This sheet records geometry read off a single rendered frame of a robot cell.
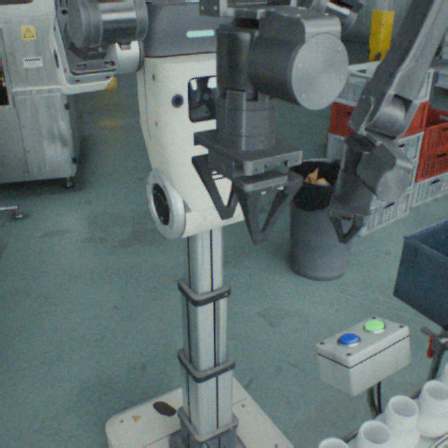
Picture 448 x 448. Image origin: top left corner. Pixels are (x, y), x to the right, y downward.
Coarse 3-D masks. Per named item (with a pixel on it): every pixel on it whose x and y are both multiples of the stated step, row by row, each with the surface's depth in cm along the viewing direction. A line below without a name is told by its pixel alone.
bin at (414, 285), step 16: (432, 224) 145; (416, 240) 143; (432, 240) 148; (416, 256) 137; (432, 256) 132; (400, 272) 144; (416, 272) 138; (432, 272) 133; (400, 288) 145; (416, 288) 140; (432, 288) 135; (416, 304) 141; (432, 304) 136; (432, 320) 137
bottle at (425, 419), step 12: (432, 384) 61; (444, 384) 60; (420, 396) 61; (432, 396) 62; (444, 396) 60; (420, 408) 60; (432, 408) 58; (444, 408) 58; (420, 420) 60; (432, 420) 59; (444, 420) 59; (420, 432) 59; (432, 432) 59; (444, 432) 59; (420, 444) 60
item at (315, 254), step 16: (304, 160) 284; (320, 160) 287; (336, 160) 285; (304, 176) 288; (320, 176) 291; (336, 176) 288; (304, 192) 257; (320, 192) 252; (304, 208) 262; (320, 208) 257; (304, 224) 267; (320, 224) 262; (352, 224) 267; (304, 240) 272; (320, 240) 267; (336, 240) 267; (352, 240) 277; (304, 256) 278; (320, 256) 273; (336, 256) 273; (304, 272) 283; (320, 272) 279; (336, 272) 280
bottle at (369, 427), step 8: (368, 424) 55; (376, 424) 55; (384, 424) 55; (360, 432) 54; (368, 432) 56; (376, 432) 56; (384, 432) 55; (352, 440) 58; (360, 440) 54; (368, 440) 59; (376, 440) 56; (384, 440) 55
